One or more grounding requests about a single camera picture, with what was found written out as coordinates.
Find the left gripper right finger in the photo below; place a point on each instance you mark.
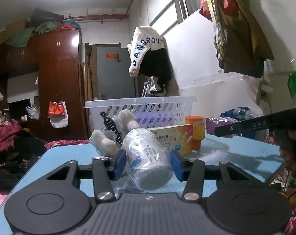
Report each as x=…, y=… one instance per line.
x=190, y=171

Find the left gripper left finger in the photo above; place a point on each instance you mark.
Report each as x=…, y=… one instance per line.
x=103, y=172

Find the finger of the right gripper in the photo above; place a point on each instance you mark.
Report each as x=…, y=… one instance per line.
x=284, y=120

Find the plush toy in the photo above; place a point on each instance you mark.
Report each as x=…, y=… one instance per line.
x=105, y=140

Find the orange yellow capsule box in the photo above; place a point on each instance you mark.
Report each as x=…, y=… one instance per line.
x=175, y=137

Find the white bottle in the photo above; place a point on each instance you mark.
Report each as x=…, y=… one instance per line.
x=148, y=166

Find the orange medicine box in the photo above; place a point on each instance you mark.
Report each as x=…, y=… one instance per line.
x=198, y=135

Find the small pink tissue pack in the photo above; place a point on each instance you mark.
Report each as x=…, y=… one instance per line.
x=213, y=122

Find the purple tissue pack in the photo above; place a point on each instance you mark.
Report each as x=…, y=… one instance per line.
x=153, y=119

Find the black hair clip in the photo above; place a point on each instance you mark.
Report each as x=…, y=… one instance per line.
x=110, y=125

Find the blue shopping bag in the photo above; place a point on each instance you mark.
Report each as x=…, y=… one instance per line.
x=239, y=114

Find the white plastic laundry basket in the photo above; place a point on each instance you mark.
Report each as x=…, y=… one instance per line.
x=179, y=107

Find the red white hanging bag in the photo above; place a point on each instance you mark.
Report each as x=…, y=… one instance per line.
x=57, y=114

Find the grey metal door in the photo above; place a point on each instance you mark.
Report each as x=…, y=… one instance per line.
x=113, y=79

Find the olive hanging bags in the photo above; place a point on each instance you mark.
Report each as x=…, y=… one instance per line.
x=240, y=43

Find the red plaid blanket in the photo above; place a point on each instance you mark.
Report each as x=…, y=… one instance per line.
x=7, y=134

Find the white black hanging jacket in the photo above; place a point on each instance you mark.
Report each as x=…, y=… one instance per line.
x=149, y=57

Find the dark red wooden wardrobe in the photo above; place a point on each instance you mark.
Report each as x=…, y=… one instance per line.
x=56, y=56

